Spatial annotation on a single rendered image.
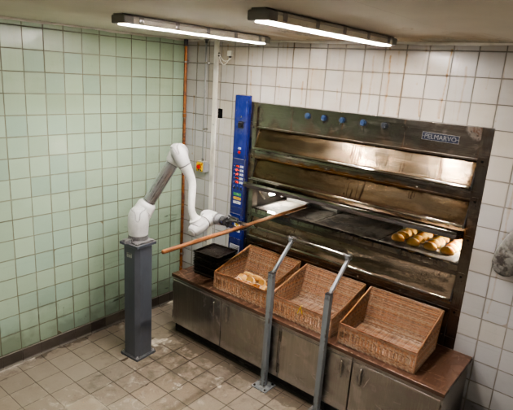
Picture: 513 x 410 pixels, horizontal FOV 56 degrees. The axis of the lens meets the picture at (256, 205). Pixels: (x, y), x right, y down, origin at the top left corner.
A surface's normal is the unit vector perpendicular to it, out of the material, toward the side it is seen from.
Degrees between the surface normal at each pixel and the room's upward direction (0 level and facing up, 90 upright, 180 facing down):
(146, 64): 90
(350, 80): 90
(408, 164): 70
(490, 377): 90
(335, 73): 90
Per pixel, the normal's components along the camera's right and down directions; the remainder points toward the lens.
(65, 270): 0.77, 0.22
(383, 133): -0.63, 0.16
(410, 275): -0.58, -0.18
